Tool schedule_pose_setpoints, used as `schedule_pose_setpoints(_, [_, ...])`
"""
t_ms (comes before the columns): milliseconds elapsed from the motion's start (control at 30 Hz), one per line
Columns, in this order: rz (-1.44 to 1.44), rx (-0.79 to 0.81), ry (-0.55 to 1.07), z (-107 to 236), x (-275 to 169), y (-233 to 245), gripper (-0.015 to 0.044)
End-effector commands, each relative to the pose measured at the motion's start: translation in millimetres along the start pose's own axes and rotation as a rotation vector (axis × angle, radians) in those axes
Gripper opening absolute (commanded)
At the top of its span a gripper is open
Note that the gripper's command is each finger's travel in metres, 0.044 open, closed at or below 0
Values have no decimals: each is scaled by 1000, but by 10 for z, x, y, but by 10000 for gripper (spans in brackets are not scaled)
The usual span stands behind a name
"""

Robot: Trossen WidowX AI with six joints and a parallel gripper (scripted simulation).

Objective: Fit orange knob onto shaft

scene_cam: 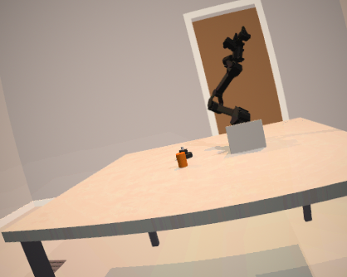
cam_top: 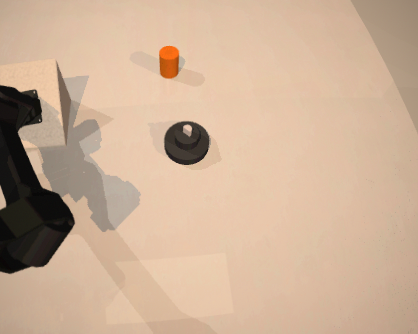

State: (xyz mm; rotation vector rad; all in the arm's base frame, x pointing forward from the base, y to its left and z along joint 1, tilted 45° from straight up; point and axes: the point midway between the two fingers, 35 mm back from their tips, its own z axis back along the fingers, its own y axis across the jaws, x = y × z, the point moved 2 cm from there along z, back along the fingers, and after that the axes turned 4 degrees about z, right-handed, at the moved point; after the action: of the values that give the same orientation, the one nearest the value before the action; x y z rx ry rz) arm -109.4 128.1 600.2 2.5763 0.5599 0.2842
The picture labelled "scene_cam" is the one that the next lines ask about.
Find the orange knob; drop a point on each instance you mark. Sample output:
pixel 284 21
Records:
pixel 182 161

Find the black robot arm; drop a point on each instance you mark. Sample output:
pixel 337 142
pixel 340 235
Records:
pixel 239 115

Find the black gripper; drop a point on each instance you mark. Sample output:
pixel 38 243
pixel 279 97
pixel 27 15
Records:
pixel 242 36

